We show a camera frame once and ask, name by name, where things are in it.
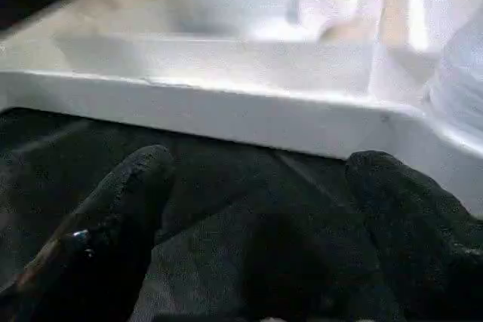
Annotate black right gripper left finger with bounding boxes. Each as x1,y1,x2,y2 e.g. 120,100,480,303
0,145,179,322

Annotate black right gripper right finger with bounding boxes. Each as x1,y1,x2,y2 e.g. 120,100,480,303
346,150,483,322

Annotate white plastic table top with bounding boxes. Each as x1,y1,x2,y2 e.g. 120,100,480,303
0,0,483,217

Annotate black work mat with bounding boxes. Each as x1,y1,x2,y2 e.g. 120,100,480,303
0,0,483,322

